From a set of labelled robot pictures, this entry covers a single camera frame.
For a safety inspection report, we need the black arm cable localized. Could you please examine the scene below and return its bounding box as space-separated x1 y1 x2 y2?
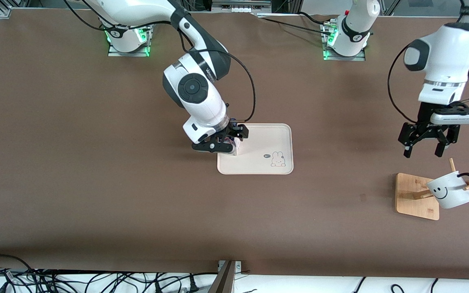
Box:
63 0 256 122
388 41 469 124

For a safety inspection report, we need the wooden mug stand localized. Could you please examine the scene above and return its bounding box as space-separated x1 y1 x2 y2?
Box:
395 158 469 221

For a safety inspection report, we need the white smiley face mug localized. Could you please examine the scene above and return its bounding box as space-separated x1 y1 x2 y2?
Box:
427 171 469 210

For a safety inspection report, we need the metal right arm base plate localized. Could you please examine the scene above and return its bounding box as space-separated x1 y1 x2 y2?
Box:
107 39 151 57

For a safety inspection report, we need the cream rabbit print tray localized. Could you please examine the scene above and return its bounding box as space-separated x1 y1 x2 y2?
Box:
217 123 294 175

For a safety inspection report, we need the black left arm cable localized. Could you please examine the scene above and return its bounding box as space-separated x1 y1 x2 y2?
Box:
388 41 469 124

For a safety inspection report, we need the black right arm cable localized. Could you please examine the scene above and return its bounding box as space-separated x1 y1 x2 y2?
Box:
63 0 256 122

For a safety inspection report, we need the brown table cover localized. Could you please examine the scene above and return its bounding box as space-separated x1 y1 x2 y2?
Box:
0 8 469 281

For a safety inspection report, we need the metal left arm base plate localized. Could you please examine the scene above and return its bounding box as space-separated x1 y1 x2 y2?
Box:
322 22 366 61

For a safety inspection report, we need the grey metal box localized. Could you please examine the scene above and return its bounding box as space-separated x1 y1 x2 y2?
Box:
211 0 272 13

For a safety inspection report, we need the small metal bracket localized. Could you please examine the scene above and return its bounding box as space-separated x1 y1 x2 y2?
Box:
217 260 242 272

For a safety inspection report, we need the grey metal post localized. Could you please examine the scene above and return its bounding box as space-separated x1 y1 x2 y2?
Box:
208 260 235 293

